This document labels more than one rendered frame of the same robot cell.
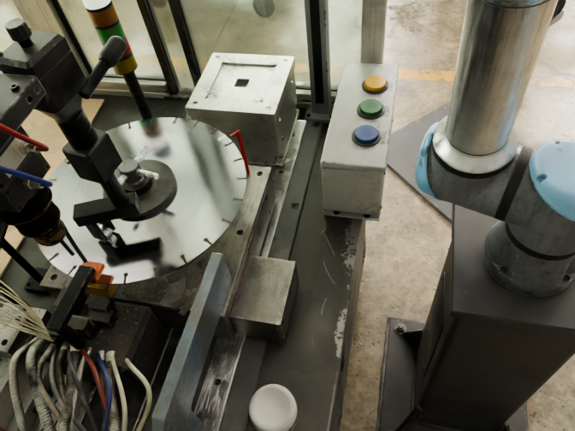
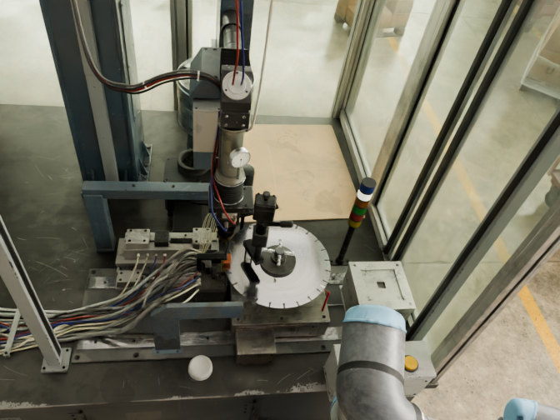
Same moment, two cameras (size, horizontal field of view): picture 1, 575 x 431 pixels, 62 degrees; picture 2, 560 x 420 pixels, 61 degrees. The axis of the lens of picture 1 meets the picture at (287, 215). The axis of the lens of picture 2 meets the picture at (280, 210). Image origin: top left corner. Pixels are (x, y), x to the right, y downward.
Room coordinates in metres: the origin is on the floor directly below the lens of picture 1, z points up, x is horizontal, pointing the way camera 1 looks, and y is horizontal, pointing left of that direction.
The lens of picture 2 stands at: (0.00, -0.50, 2.11)
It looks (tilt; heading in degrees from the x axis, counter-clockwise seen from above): 47 degrees down; 56
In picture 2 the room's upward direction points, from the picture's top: 11 degrees clockwise
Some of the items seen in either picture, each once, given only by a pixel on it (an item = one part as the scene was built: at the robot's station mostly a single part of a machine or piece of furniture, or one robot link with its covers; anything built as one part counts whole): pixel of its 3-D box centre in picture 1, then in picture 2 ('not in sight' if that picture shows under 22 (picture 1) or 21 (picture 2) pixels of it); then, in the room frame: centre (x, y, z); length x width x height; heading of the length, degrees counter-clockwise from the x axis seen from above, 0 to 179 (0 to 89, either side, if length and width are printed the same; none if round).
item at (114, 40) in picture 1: (88, 65); (277, 218); (0.46, 0.18, 1.21); 0.08 x 0.06 x 0.03; 160
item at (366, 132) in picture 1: (366, 136); not in sight; (0.60, -0.16, 0.90); 0.04 x 0.04 x 0.02
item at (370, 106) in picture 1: (370, 109); not in sight; (0.67, -0.18, 0.90); 0.04 x 0.04 x 0.02
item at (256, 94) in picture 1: (247, 110); (374, 297); (0.81, 0.05, 0.82); 0.18 x 0.18 x 0.15; 70
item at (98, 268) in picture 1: (84, 304); (213, 262); (0.33, 0.28, 0.95); 0.10 x 0.03 x 0.07; 160
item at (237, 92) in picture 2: not in sight; (231, 92); (0.40, 0.41, 1.45); 0.35 x 0.07 x 0.28; 70
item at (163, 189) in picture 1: (138, 184); (277, 258); (0.51, 0.22, 0.96); 0.11 x 0.11 x 0.03
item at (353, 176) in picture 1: (361, 138); (377, 371); (0.67, -0.17, 0.82); 0.28 x 0.11 x 0.15; 160
